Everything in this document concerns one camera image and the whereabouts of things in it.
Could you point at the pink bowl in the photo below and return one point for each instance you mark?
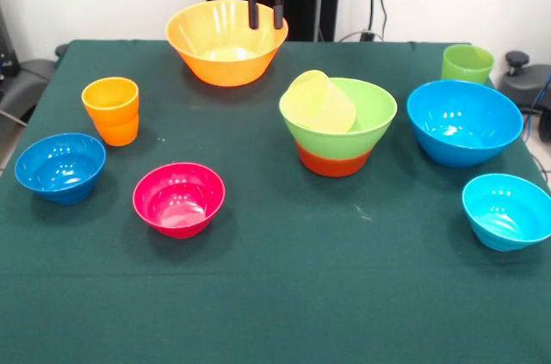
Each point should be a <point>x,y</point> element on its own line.
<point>178,217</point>

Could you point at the small dark blue bowl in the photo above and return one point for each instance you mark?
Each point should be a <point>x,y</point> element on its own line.
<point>60,179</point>

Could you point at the large blue bowl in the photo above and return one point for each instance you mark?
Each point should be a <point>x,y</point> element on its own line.
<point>465,144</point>

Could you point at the orange cup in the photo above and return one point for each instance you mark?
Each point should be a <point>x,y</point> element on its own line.
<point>112,119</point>

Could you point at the grey chair base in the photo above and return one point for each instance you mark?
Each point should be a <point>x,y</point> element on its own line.
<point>26,80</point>

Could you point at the small light blue bowl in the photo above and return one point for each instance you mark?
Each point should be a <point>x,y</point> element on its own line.
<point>503,226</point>

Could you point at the yellow cup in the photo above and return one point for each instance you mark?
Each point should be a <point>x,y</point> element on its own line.
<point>318,101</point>

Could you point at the green bowl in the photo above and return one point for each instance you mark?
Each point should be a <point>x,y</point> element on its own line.
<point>370,140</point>

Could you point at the green cup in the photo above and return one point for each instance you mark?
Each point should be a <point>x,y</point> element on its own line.
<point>467,69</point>

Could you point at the large yellow-orange bowl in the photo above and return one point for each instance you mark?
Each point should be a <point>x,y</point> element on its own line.
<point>226,67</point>

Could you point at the red-orange bowl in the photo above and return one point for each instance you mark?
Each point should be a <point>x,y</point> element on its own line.
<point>333,166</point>

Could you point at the black chair base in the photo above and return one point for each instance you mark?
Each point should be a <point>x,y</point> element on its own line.
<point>523,84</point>

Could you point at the dark green tablecloth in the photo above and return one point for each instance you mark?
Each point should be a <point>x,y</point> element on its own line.
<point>275,273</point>

